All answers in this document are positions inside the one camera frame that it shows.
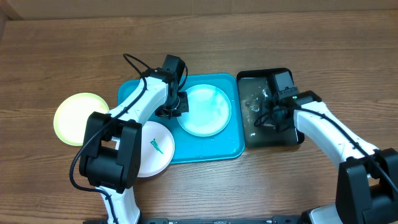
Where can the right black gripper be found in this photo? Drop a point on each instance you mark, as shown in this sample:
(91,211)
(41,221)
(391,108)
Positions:
(270,115)

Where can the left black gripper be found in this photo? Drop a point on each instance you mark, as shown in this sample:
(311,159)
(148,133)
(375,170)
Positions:
(182,108)

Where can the light blue plate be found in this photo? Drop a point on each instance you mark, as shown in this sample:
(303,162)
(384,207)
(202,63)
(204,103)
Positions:
(209,111)

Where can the pink white plate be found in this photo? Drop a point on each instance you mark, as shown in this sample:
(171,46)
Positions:
(157,149)

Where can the yellow-green plate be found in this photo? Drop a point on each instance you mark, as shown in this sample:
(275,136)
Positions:
(70,118)

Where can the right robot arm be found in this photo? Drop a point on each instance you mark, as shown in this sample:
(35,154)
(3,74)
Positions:
(367,176)

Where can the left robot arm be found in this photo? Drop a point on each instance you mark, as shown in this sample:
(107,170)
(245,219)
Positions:
(109,160)

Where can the black rectangular water tray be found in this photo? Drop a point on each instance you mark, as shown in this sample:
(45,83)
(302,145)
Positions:
(253,87)

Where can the teal plastic tray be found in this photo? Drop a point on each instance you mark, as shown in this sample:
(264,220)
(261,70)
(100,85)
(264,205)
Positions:
(226,144)

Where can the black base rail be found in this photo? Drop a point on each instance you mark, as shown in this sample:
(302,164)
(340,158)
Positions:
(283,219)

